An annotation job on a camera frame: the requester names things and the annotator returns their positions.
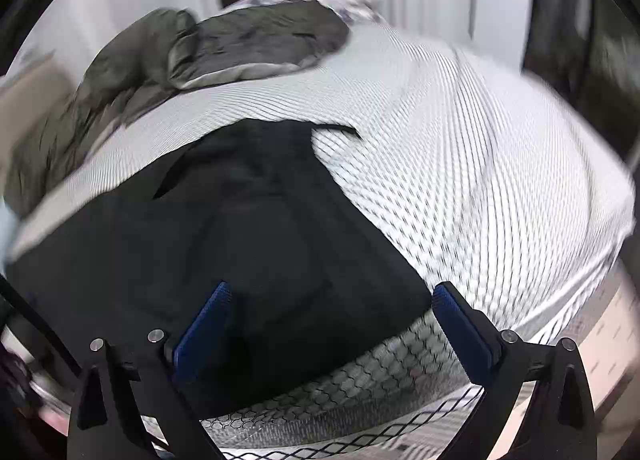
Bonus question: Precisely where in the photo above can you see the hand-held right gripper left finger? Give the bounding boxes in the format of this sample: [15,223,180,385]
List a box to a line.
[67,281,233,460]

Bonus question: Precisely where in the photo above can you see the beige padded headboard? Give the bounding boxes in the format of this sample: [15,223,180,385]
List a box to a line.
[0,57,73,161]

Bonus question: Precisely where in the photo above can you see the black pants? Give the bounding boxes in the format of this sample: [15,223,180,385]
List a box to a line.
[5,121,433,421]

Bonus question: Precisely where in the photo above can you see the white honeycomb mattress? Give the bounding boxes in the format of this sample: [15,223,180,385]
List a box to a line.
[10,0,636,460]

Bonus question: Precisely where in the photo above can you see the glass door wardrobe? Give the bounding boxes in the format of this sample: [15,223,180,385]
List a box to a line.
[520,0,640,161]

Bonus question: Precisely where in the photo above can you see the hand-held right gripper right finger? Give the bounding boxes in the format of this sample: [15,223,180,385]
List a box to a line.
[431,281,598,460]

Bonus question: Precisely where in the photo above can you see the grey duvet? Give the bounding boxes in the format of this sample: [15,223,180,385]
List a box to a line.
[2,0,386,221]

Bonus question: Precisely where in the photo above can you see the light blue pillow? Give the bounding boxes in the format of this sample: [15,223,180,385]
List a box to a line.
[0,205,21,265]

